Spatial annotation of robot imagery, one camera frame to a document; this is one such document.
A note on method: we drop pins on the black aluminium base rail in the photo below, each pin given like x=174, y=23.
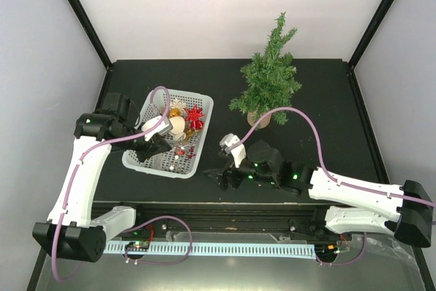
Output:
x=226, y=218

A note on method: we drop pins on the white snowflake ornament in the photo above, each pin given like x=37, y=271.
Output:
x=178, y=104

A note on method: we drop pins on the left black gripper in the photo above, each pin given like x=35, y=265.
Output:
x=152, y=147

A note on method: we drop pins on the left black frame post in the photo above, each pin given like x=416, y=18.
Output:
x=90, y=31

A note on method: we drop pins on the white plastic basket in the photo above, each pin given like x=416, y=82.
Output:
x=168, y=164

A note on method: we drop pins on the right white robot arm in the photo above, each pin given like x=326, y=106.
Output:
x=402, y=211

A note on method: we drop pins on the light blue slotted cable duct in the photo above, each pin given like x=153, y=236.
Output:
x=257, y=250

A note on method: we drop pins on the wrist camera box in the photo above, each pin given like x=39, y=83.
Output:
x=158, y=125
x=232, y=145

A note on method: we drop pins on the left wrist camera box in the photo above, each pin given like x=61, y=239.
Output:
x=158, y=125

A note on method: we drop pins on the wooden tree base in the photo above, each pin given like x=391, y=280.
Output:
x=253, y=117

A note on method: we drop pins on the gold foil gift box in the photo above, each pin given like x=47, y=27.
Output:
x=174, y=112

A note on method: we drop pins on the right black frame post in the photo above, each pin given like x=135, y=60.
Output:
x=370, y=31

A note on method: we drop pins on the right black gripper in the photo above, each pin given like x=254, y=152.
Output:
x=223, y=178

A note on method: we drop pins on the black frame post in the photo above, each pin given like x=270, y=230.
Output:
x=90, y=31
x=370, y=31

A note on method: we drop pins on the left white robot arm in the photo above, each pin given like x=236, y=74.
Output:
x=69, y=231

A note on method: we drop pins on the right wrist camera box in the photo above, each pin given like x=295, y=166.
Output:
x=232, y=145

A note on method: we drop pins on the small green christmas tree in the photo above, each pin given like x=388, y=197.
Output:
x=270, y=76

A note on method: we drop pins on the red glitter star ornament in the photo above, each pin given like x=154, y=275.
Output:
x=194, y=114

